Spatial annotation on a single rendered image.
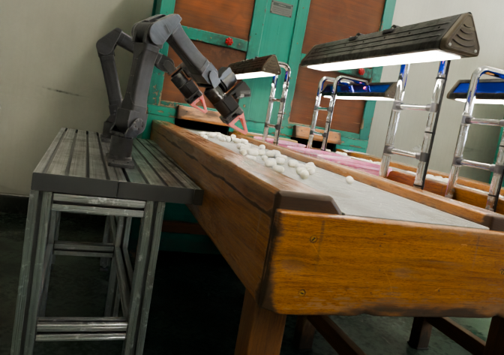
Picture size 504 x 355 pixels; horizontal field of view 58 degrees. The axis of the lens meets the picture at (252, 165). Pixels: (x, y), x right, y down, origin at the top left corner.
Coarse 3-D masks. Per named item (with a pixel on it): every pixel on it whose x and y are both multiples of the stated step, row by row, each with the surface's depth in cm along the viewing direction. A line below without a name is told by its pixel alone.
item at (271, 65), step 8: (264, 56) 179; (272, 56) 171; (232, 64) 221; (240, 64) 206; (248, 64) 193; (256, 64) 180; (264, 64) 170; (272, 64) 171; (240, 72) 197; (248, 72) 186; (256, 72) 178; (264, 72) 173; (272, 72) 171; (280, 72) 172
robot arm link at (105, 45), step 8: (112, 32) 177; (120, 32) 178; (104, 40) 177; (112, 40) 178; (120, 40) 179; (128, 40) 181; (104, 48) 177; (112, 48) 178; (128, 48) 181; (160, 56) 184; (160, 64) 185
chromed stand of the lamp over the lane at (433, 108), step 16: (384, 32) 101; (448, 64) 105; (400, 80) 120; (400, 96) 121; (432, 112) 107; (432, 128) 107; (432, 144) 107; (384, 160) 123; (384, 176) 123; (416, 176) 110
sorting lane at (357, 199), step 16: (224, 144) 178; (256, 160) 135; (288, 160) 155; (320, 176) 120; (336, 176) 127; (336, 192) 94; (352, 192) 99; (368, 192) 104; (384, 192) 109; (352, 208) 78; (368, 208) 81; (384, 208) 84; (400, 208) 88; (416, 208) 91; (432, 208) 95; (448, 224) 78; (464, 224) 81
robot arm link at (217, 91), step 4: (220, 84) 154; (208, 88) 153; (216, 88) 152; (220, 88) 156; (224, 88) 155; (204, 92) 154; (208, 92) 151; (212, 92) 151; (216, 92) 152; (220, 92) 153; (208, 96) 152; (212, 96) 152; (216, 96) 152; (220, 96) 152; (212, 100) 153; (216, 100) 152
